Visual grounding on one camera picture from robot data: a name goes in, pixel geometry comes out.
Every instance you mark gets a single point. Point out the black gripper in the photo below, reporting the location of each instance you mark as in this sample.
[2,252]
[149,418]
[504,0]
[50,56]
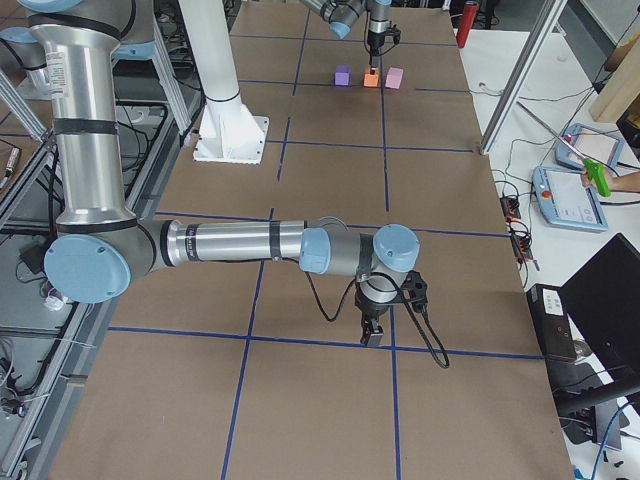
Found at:
[374,41]
[369,309]

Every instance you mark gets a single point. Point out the orange foam block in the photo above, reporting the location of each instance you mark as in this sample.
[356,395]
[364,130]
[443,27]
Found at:
[371,79]

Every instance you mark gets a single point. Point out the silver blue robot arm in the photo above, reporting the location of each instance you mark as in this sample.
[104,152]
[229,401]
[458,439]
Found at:
[102,246]
[341,16]

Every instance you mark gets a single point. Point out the person's hand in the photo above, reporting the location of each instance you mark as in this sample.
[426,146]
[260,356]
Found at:
[601,178]

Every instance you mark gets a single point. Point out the pink foam block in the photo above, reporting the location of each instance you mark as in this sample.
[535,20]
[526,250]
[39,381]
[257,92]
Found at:
[394,78]

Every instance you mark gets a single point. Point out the purple foam block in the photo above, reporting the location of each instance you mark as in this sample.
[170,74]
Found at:
[342,75]

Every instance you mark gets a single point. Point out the red bottle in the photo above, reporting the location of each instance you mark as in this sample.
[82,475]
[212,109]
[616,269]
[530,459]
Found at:
[466,22]

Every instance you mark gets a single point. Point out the black computer box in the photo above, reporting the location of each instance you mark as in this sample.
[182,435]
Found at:
[551,323]

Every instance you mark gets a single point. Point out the black orange connector strip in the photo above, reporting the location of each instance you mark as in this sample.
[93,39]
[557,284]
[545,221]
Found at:
[519,232]

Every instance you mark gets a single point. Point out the black monitor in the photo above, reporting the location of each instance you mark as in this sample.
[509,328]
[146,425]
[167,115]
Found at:
[602,300]

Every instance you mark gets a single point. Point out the far blue teach pendant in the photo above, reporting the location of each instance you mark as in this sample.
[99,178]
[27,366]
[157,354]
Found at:
[597,145]

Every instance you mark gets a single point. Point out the blue teach pendant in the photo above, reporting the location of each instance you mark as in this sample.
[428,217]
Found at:
[597,145]
[565,203]

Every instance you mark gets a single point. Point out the near blue teach pendant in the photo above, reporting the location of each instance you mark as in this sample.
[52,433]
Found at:
[565,203]

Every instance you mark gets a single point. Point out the wooden board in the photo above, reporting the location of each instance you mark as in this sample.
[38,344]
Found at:
[622,89]

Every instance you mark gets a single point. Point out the green plastic tool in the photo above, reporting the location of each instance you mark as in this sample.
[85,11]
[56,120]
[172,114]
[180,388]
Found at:
[595,174]

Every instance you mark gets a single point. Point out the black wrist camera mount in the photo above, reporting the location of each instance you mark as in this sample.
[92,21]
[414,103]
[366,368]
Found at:
[415,289]

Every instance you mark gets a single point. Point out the white pedestal column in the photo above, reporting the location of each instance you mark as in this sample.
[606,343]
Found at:
[228,131]

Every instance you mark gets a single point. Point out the aluminium frame post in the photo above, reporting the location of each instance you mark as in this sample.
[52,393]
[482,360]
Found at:
[543,27]

